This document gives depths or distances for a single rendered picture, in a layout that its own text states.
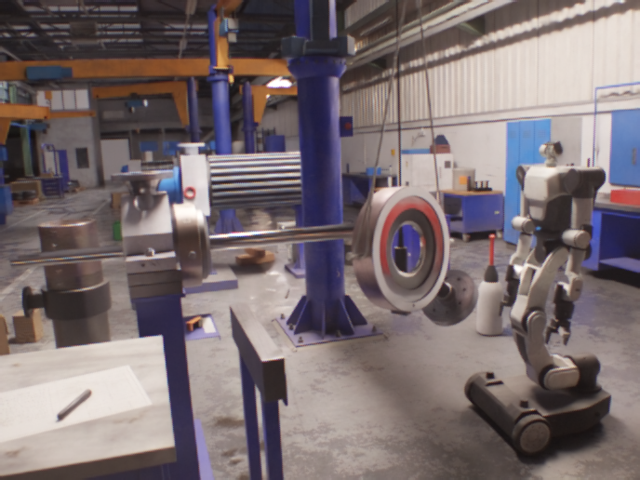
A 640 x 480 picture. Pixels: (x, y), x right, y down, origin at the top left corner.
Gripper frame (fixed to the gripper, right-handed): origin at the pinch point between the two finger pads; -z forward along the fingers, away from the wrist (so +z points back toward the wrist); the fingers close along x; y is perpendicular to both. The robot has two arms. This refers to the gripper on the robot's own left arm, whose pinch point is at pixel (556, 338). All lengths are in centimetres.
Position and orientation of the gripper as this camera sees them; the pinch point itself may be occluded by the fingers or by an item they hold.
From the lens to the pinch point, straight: 270.0
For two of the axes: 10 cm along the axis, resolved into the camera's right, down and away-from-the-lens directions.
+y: 2.0, 1.8, -9.6
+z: 1.6, -9.8, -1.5
